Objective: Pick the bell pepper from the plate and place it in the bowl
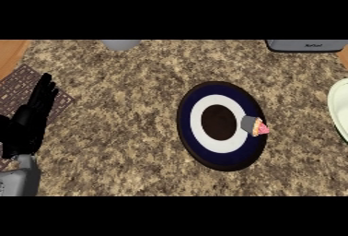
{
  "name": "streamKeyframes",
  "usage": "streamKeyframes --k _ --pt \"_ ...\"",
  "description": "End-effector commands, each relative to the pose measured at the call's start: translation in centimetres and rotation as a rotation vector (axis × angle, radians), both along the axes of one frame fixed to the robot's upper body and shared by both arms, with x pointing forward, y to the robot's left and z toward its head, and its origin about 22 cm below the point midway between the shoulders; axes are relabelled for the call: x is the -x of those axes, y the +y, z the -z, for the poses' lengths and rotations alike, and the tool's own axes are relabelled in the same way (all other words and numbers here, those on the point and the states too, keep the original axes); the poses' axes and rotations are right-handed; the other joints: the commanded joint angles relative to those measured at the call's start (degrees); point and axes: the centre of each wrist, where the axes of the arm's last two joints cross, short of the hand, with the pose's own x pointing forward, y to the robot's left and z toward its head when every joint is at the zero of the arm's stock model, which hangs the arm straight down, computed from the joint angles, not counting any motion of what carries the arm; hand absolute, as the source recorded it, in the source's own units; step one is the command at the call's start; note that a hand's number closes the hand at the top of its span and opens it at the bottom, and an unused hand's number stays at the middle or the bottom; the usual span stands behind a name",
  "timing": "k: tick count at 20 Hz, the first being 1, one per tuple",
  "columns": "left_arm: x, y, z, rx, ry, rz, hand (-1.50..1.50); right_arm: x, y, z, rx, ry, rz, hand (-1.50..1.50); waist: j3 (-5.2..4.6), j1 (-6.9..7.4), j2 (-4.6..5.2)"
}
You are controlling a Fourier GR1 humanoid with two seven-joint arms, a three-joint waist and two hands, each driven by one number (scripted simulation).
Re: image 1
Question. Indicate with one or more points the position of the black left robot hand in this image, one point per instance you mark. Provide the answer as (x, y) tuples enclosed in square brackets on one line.
[(28, 123)]

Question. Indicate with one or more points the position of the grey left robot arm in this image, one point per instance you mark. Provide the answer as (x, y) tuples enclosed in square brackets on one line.
[(16, 176)]

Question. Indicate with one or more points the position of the brown patterned placemat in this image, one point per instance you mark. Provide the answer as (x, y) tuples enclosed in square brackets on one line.
[(18, 89)]

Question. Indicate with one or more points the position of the pale grey container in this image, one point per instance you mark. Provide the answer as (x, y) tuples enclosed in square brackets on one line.
[(119, 44)]

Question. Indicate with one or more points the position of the pale green bowl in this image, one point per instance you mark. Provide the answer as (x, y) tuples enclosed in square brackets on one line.
[(339, 108)]

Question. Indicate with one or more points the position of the dark blue and white plate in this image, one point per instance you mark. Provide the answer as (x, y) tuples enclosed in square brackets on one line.
[(221, 126)]

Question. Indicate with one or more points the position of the grey appliance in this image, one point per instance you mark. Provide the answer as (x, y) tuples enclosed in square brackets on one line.
[(305, 45)]

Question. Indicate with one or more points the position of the pink frosted cupcake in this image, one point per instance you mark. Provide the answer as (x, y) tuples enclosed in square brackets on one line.
[(254, 125)]

